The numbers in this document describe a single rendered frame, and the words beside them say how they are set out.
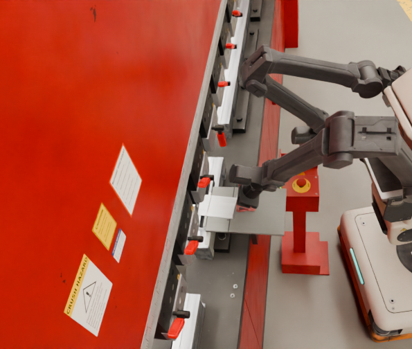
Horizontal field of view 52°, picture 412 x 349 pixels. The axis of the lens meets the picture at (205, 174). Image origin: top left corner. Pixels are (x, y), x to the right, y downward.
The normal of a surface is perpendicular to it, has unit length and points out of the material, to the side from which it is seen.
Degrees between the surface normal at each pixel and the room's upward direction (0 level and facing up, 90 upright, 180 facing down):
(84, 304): 90
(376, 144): 21
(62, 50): 90
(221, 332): 0
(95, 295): 90
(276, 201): 0
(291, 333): 0
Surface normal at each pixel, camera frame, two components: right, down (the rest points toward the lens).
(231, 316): -0.18, -0.59
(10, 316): 0.97, 0.02
